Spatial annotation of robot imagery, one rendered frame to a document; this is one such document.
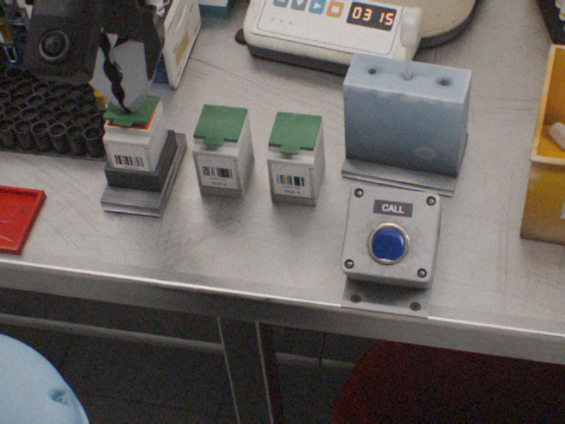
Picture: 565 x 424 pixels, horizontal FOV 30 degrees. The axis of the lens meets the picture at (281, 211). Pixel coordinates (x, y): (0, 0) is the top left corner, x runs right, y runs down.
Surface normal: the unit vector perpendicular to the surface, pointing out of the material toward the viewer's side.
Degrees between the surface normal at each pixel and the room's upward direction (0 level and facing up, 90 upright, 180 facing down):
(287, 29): 25
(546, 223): 90
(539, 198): 90
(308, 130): 0
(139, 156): 90
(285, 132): 0
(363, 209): 30
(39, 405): 13
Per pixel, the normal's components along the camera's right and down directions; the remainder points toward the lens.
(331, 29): -0.22, -0.26
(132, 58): -0.20, 0.76
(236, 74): -0.07, -0.64
